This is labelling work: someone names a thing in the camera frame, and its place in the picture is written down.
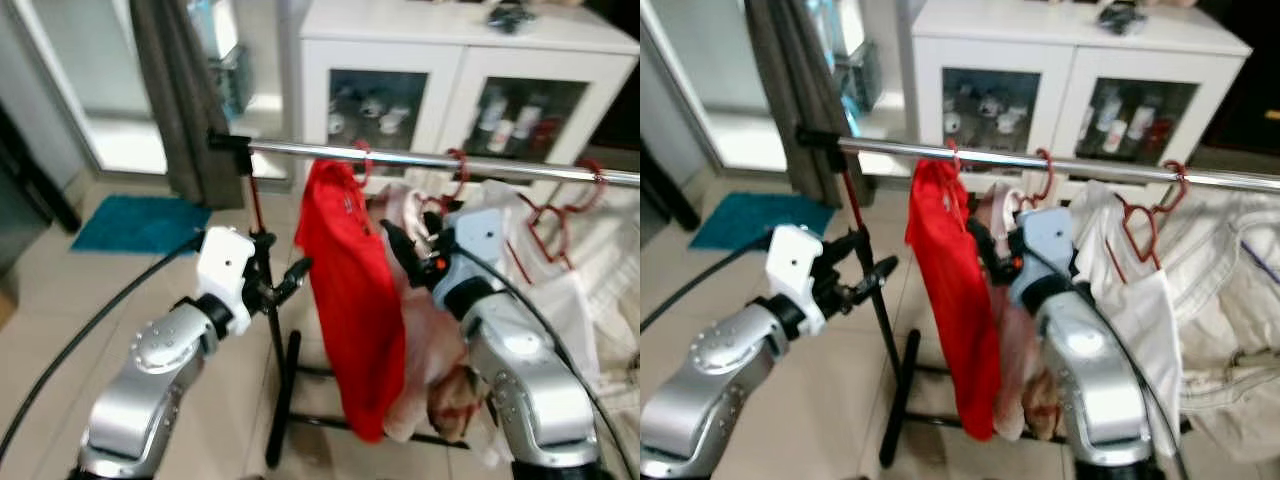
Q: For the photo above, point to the teal floor mat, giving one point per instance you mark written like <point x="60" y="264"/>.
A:
<point x="760" y="220"/>
<point x="140" y="225"/>

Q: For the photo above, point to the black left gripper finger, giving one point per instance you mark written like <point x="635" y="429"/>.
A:
<point x="842" y="250"/>
<point x="262" y="247"/>
<point x="296" y="276"/>
<point x="875" y="277"/>

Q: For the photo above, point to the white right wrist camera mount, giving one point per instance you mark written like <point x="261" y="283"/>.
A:
<point x="1045" y="240"/>
<point x="480" y="240"/>

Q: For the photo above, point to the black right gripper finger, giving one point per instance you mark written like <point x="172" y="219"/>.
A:
<point x="985" y="250"/>
<point x="403" y="252"/>

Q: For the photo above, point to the white blue appliance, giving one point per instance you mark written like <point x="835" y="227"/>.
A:
<point x="850" y="70"/>
<point x="225" y="80"/>

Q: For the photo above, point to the grey curtain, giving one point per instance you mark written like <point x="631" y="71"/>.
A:
<point x="180" y="100"/>
<point x="790" y="100"/>

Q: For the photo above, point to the red cup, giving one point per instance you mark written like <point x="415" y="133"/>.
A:
<point x="1164" y="134"/>
<point x="546" y="136"/>

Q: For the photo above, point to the white garment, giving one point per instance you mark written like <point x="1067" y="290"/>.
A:
<point x="1140" y="320"/>
<point x="565" y="310"/>

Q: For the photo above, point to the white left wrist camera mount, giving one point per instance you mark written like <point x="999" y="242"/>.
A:
<point x="793" y="260"/>
<point x="222" y="265"/>

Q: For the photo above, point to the black side table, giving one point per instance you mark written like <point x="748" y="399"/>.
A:
<point x="665" y="190"/>
<point x="30" y="180"/>

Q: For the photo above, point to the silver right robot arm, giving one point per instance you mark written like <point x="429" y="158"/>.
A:
<point x="1100" y="390"/>
<point x="520" y="390"/>

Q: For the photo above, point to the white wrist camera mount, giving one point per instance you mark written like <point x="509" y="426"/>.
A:
<point x="1045" y="240"/>
<point x="222" y="265"/>
<point x="480" y="240"/>
<point x="793" y="260"/>

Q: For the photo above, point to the red shirt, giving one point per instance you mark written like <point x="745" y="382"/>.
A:
<point x="950" y="290"/>
<point x="350" y="290"/>

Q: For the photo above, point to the pale pink garment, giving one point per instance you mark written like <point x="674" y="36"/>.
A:
<point x="425" y="340"/>
<point x="1012" y="350"/>

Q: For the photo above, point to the white framed glass door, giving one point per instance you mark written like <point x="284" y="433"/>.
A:
<point x="700" y="60"/>
<point x="100" y="60"/>

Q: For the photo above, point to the black chrome clothes rack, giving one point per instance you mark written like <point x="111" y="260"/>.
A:
<point x="1000" y="160"/>
<point x="400" y="158"/>

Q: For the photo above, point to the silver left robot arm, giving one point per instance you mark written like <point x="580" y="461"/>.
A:
<point x="140" y="390"/>
<point x="700" y="400"/>

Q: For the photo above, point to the white glass door cabinet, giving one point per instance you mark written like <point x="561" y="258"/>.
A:
<point x="450" y="60"/>
<point x="1060" y="60"/>

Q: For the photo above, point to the small black object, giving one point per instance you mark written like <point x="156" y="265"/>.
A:
<point x="1122" y="18"/>
<point x="512" y="17"/>

